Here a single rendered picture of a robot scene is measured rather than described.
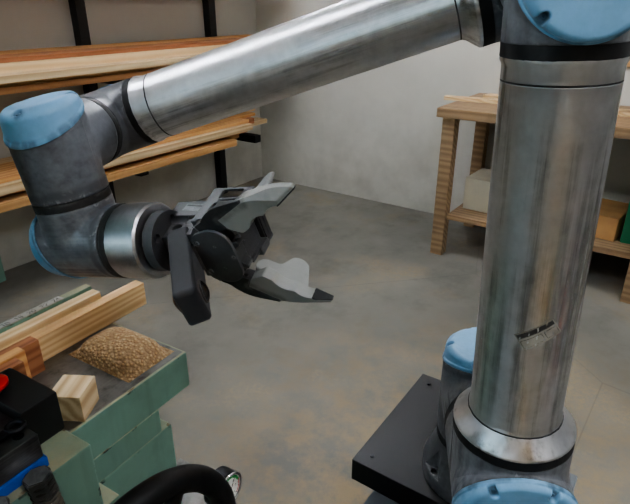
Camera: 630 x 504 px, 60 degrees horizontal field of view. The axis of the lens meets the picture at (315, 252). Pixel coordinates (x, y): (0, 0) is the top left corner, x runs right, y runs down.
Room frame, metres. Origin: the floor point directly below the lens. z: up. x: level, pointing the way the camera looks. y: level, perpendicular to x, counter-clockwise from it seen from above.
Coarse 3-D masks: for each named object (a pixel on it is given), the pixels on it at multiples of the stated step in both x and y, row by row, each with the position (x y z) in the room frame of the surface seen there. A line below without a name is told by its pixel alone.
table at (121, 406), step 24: (48, 360) 0.65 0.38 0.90; (72, 360) 0.65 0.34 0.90; (168, 360) 0.65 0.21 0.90; (48, 384) 0.59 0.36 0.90; (96, 384) 0.59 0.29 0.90; (120, 384) 0.59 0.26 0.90; (144, 384) 0.60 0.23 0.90; (168, 384) 0.64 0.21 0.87; (96, 408) 0.55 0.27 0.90; (120, 408) 0.56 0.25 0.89; (144, 408) 0.60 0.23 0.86; (72, 432) 0.51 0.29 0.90; (96, 432) 0.53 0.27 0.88; (120, 432) 0.56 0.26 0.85; (96, 456) 0.53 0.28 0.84
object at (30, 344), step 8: (16, 344) 0.61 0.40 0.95; (24, 344) 0.61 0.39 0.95; (32, 344) 0.62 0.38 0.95; (0, 352) 0.60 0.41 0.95; (32, 352) 0.62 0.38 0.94; (40, 352) 0.63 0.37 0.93; (32, 360) 0.61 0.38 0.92; (40, 360) 0.62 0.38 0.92; (32, 368) 0.61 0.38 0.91; (40, 368) 0.62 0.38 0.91; (32, 376) 0.61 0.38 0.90
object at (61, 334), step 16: (128, 288) 0.79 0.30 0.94; (96, 304) 0.74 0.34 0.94; (112, 304) 0.75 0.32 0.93; (128, 304) 0.78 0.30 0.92; (144, 304) 0.81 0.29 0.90; (64, 320) 0.69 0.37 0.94; (80, 320) 0.70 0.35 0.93; (96, 320) 0.73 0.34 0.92; (112, 320) 0.75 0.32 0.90; (32, 336) 0.65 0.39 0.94; (48, 336) 0.66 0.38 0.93; (64, 336) 0.68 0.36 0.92; (80, 336) 0.70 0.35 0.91; (48, 352) 0.65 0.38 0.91
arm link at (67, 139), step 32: (64, 96) 0.63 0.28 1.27; (32, 128) 0.59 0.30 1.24; (64, 128) 0.60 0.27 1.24; (96, 128) 0.65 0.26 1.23; (32, 160) 0.59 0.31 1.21; (64, 160) 0.60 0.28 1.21; (96, 160) 0.63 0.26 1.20; (32, 192) 0.59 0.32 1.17; (64, 192) 0.59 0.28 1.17; (96, 192) 0.61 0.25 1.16
